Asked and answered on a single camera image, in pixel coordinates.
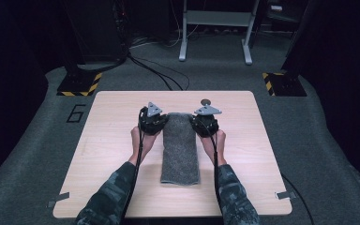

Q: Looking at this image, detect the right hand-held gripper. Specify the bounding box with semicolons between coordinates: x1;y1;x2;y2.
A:
189;104;223;139

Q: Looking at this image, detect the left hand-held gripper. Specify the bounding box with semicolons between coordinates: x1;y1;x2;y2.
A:
138;101;170;136

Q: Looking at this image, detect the grey towel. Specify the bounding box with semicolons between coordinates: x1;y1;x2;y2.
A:
159;112;201;187

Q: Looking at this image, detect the person's left hand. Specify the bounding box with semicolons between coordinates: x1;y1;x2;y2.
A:
127;125;162;167

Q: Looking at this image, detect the person's right hand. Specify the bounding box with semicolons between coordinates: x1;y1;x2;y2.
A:
199;128;228;167

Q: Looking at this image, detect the black tape floor numeral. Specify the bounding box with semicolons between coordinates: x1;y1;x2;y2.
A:
66;104;87;124

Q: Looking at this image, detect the black striped-edge stand base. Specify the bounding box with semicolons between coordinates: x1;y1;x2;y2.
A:
56;71;103;98
262;71;308;98

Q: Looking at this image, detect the black equipment cabinet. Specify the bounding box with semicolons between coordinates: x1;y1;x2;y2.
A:
60;0;129;65

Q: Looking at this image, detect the grey tape strip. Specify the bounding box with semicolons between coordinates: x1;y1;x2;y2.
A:
275;190;297;201
47;191;70;208

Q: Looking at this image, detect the right hand-held gripper black cable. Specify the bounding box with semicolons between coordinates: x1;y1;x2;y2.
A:
200;118;228;219

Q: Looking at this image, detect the hand-held gripper black cable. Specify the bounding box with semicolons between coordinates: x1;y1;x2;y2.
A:
200;118;228;219
118;107;147;225

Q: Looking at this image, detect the black floor cable bundle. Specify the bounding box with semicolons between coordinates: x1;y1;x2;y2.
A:
126;52;191;92

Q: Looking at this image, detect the left hand-held gripper black cable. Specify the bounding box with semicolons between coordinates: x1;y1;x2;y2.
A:
118;107;147;225

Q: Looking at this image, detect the white metal stand frame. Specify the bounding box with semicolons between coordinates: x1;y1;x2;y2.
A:
178;0;261;66

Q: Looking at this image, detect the thin black floor cable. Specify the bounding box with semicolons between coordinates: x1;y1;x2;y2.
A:
280;173;316;225

